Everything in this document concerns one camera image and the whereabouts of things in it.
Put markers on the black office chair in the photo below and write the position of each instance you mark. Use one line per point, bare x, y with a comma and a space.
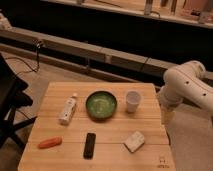
12, 97

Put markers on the white bottle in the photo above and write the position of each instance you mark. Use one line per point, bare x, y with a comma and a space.
68, 110

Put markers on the white plastic cup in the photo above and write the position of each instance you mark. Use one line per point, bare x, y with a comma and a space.
133, 99

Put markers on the white sponge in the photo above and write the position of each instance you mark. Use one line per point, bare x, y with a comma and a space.
134, 141

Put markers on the orange carrot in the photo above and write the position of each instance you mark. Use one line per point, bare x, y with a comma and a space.
50, 143

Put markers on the green bowl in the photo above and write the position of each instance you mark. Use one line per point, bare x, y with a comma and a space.
101, 105

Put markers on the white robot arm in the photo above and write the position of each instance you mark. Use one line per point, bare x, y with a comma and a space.
184, 81

